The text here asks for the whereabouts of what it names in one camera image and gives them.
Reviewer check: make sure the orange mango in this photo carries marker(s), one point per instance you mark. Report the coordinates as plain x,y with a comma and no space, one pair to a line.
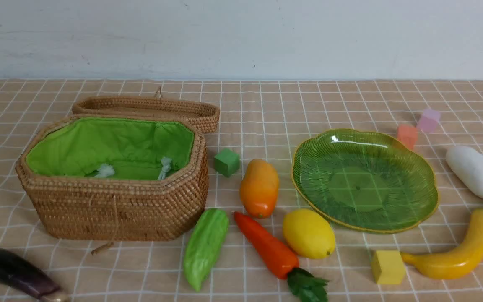
259,189

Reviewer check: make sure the yellow lemon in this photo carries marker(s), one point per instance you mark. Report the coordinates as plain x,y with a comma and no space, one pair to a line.
308,234

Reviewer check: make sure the orange carrot with leaves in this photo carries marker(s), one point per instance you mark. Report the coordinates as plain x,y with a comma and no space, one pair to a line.
282,261

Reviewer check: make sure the white radish with leaves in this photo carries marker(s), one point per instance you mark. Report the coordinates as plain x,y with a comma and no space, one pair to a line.
467,165

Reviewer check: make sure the yellow banana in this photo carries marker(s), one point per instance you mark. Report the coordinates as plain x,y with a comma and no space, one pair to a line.
457,262

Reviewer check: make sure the purple eggplant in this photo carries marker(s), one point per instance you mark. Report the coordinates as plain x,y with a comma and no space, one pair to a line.
22,275

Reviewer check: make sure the green foam cube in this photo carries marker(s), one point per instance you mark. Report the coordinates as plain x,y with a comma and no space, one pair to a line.
226,162

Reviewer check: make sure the woven rattan basket lid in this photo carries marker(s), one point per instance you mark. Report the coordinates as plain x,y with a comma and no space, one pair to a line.
203,116

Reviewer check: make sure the checkered beige tablecloth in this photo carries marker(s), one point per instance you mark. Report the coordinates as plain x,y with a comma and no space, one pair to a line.
265,120

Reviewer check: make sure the woven rattan basket green lining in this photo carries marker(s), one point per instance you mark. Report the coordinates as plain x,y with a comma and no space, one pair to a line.
116,177

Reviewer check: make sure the green glass leaf plate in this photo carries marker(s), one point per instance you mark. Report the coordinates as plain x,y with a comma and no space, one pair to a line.
366,181

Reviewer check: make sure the orange foam cube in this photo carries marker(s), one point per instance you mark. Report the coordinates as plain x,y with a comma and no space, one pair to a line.
407,135

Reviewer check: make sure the yellow foam cube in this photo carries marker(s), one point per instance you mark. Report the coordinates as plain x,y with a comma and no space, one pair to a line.
388,267

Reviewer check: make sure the pink foam cube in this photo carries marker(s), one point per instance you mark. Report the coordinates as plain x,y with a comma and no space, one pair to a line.
429,120

